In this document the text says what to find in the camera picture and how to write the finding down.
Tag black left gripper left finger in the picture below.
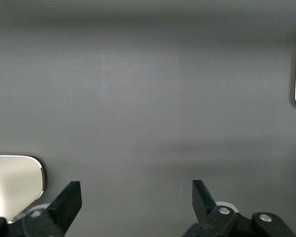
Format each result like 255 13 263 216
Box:
0 181 82 237

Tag white toaster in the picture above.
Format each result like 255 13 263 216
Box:
0 155 48 224

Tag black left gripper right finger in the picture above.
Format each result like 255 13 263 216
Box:
182 179 296 237

